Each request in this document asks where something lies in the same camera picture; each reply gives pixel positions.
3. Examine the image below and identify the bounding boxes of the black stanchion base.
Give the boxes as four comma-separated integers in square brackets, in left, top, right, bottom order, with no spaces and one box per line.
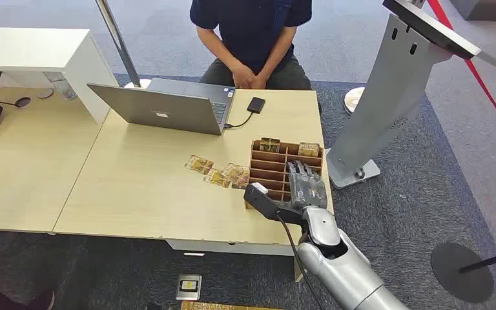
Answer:
[430,242,495,304]

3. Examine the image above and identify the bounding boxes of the silver floor socket box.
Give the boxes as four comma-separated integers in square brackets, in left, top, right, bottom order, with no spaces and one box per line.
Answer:
[175,273,203,302]

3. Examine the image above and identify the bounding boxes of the person's left hand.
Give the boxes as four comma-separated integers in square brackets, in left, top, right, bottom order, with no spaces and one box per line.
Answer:
[250,73,270,90]

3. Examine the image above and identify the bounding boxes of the grey laptop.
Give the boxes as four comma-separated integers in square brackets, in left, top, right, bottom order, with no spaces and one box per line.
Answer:
[87,77,236,136]

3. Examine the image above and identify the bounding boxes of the black stanchion pole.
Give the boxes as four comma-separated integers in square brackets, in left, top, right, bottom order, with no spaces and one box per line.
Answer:
[458,247,496,274]

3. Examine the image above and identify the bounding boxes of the black cable with puck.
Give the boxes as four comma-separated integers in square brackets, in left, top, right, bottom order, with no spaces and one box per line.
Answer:
[0,87,32,109]

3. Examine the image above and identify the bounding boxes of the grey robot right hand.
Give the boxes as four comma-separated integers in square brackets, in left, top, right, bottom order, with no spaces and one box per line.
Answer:
[287,160,329,211]

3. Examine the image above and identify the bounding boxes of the grey slanted pole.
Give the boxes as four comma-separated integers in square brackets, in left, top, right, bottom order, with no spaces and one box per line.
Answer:
[94,0,142,88]

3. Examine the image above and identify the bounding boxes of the clear plastic bottle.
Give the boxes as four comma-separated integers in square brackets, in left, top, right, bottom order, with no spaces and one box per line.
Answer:
[52,78,78,101]

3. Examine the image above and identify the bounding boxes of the white cabinet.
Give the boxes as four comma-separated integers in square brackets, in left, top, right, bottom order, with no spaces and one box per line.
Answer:
[0,27,119,125]

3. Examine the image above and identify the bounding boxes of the gold patterned sheet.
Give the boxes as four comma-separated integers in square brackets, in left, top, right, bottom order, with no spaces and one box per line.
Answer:
[180,300,284,310]

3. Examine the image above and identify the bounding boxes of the grey kiosk stand with screen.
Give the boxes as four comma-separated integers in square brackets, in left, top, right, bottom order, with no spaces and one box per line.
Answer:
[325,0,496,191]

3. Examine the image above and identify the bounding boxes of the red barrier belt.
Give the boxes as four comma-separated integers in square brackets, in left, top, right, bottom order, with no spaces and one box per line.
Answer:
[426,0,496,149]

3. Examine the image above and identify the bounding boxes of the black reader cable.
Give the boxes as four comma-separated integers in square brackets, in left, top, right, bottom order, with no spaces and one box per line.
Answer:
[223,111,254,130]

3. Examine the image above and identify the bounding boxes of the person's right hand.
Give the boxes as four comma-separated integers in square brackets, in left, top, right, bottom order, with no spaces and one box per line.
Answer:
[232,64,256,90]

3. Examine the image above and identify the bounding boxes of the white round pole base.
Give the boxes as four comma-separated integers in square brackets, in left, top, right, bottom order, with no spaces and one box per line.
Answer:
[123,78,152,90]

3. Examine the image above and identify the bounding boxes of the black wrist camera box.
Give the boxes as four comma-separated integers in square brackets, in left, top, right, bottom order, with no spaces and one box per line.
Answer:
[243,182,304,226]

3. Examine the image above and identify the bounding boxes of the person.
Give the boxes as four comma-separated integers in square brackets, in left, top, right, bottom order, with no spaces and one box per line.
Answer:
[189,0,324,91]

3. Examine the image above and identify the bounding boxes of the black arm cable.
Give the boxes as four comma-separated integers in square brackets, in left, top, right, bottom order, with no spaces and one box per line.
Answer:
[276,214,325,310]

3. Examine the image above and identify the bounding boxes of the wooden slotted card organizer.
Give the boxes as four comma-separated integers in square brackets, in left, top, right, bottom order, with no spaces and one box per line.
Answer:
[244,139,324,211]

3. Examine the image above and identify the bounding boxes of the white round floor base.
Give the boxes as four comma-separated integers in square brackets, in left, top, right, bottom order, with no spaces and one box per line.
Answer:
[344,87,366,116]

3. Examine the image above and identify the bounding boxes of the dark shoe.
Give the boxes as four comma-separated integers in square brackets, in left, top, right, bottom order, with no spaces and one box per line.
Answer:
[0,277,56,310]

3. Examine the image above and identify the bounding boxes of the black card reader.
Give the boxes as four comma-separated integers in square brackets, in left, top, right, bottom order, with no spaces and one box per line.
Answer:
[246,96,266,115]

